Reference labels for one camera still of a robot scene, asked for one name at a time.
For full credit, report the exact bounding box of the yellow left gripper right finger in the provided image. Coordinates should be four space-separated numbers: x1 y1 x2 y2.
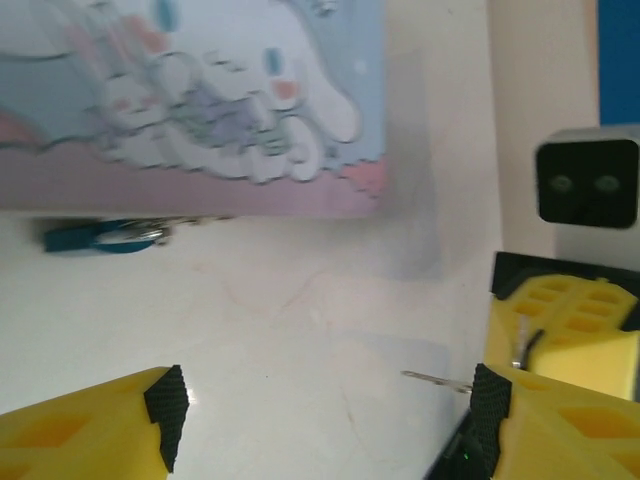
469 363 640 480

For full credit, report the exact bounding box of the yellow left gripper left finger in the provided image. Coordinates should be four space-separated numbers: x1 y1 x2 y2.
0 364 190 480

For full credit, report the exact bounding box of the thin metal pin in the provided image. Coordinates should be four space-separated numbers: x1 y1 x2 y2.
402 313 545 395

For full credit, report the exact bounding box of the blue panel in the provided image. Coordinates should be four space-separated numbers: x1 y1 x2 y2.
596 0 640 126

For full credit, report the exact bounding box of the blue cartoon bunny tin box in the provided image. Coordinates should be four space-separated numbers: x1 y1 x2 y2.
0 0 389 221

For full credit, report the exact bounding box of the teal padlock with silver shackle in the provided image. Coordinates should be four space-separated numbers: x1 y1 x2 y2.
42 217 174 257

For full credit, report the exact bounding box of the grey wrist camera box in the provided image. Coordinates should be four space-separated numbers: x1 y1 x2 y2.
533 127 640 232

